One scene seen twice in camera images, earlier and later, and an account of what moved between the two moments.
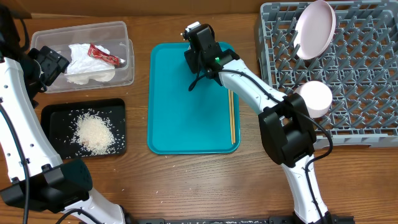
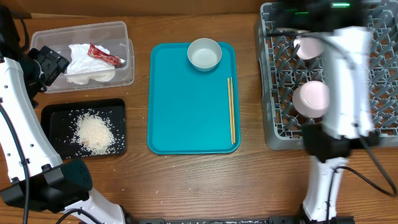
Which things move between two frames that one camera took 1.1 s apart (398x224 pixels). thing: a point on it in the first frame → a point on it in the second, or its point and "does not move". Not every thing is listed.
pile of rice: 94,134 does not move
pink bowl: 317,97 does not move
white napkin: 83,68 does not move
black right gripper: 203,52 → 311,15
